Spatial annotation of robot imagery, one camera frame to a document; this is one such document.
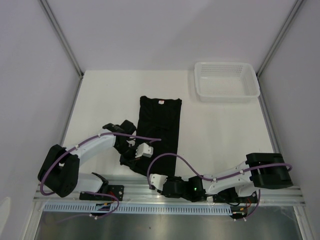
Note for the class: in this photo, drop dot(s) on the grey aluminium frame post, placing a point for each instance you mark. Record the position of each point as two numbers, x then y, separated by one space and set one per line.
280 36

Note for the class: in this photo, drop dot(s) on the white perforated plastic basket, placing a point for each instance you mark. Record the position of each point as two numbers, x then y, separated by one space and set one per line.
226 82

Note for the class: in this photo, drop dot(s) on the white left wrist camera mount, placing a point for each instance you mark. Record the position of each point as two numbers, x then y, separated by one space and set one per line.
144 150

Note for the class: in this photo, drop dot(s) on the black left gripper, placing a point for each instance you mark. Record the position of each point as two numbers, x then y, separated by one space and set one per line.
123 160

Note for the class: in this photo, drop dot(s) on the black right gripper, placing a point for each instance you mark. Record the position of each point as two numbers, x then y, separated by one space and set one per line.
170 178

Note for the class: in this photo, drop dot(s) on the black t-shirt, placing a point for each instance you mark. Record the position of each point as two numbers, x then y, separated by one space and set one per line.
158 119

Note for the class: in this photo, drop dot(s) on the grey slotted cable duct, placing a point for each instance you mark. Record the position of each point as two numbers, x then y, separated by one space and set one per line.
133 208

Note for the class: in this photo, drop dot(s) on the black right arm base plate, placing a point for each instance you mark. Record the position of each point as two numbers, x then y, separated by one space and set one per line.
229 196

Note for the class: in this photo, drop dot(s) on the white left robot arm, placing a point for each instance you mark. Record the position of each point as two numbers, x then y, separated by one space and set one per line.
60 171

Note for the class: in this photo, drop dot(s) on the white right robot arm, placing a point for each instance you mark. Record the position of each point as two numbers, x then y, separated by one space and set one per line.
259 171

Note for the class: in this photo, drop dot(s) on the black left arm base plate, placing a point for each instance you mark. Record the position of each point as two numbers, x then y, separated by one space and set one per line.
111 190

